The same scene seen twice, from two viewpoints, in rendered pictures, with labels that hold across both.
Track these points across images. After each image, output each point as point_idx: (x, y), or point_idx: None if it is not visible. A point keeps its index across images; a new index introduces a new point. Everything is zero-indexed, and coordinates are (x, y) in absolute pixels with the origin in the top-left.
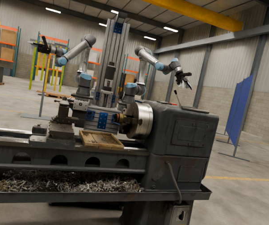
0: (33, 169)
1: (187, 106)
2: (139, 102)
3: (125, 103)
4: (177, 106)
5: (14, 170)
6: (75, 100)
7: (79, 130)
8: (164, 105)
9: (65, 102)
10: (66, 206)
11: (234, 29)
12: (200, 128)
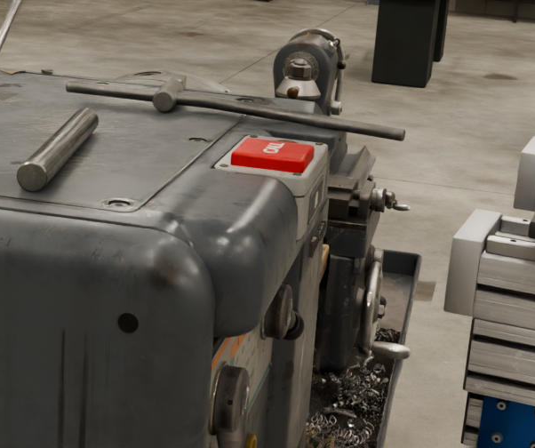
0: (317, 367)
1: (59, 129)
2: (163, 74)
3: None
4: (51, 114)
5: (317, 340)
6: None
7: (323, 244)
8: (52, 77)
9: (282, 82)
10: None
11: None
12: None
